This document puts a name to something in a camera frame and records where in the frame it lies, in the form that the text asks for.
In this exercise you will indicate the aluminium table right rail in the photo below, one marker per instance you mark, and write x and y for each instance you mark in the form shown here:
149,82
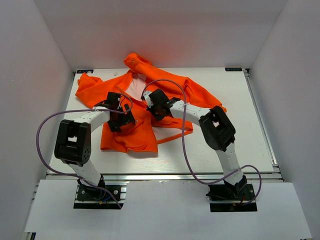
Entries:
265,134

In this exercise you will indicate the aluminium table rail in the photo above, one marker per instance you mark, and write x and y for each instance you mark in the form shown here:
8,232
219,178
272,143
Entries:
274,176
265,134

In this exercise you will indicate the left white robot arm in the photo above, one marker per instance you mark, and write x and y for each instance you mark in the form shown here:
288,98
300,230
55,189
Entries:
74,138

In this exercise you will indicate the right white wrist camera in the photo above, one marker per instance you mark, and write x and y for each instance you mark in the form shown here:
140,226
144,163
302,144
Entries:
146,96

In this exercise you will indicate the right blue table label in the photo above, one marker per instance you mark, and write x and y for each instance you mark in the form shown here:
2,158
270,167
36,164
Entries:
233,69

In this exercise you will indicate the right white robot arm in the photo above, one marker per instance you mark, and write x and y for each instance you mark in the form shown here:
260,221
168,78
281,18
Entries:
216,128

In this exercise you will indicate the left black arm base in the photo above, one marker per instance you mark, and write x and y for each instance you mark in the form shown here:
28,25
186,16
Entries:
90,198

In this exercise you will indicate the left blue table label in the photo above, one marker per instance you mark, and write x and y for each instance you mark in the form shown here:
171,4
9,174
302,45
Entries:
84,71

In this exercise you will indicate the aluminium table front rail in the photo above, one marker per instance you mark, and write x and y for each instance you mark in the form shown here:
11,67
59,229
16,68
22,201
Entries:
274,176

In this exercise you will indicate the blue table label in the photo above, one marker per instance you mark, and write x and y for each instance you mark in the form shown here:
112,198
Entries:
84,71
233,69

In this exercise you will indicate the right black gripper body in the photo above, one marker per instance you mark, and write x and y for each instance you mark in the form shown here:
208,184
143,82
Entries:
155,111

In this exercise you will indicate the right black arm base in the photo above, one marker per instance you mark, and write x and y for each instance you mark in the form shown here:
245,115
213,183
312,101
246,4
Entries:
228,198

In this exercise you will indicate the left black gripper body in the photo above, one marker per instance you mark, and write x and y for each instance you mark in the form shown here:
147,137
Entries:
121,119

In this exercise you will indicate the orange zip-up jacket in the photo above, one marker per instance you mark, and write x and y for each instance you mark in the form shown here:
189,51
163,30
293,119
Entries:
147,133

